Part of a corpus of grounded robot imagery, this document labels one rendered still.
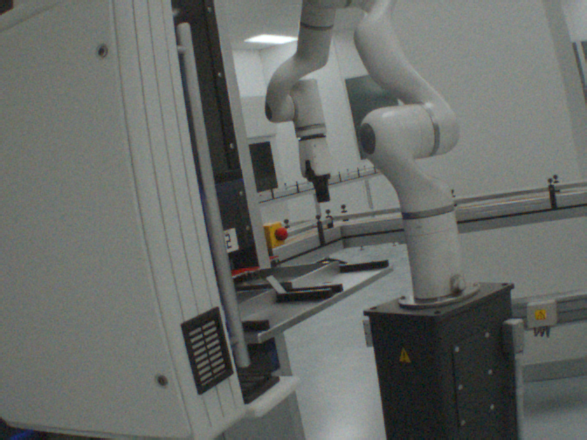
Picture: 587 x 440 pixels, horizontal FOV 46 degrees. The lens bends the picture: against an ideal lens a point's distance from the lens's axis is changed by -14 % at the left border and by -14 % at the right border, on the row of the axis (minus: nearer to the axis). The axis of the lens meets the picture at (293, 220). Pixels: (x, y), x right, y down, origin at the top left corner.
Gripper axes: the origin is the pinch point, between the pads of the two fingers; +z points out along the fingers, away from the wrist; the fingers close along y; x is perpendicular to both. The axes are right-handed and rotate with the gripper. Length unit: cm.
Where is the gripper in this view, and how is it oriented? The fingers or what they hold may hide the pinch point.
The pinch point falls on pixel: (322, 195)
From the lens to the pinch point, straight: 211.6
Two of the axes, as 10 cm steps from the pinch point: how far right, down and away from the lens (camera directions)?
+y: -4.9, 1.5, -8.6
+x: 8.5, -1.2, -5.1
